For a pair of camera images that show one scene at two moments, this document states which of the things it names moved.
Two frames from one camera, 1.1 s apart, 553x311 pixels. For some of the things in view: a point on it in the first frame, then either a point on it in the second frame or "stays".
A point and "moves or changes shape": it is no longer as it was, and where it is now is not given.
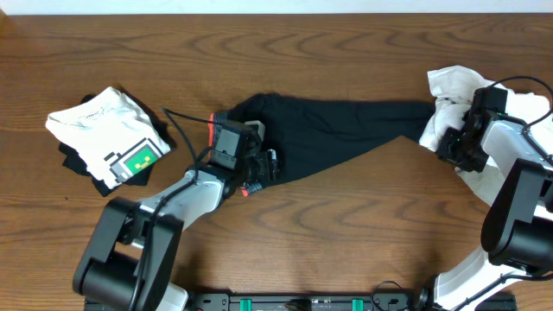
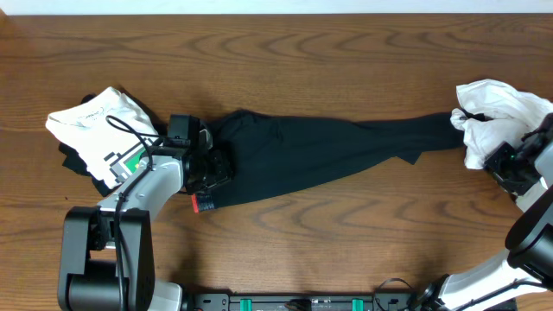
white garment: (451, 91) moves or changes shape
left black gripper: (268, 165) to (214, 168)
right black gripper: (446, 154) to (495, 166)
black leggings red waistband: (306, 134) moves or changes shape
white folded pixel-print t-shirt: (112, 135) stays
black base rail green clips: (352, 302) stays
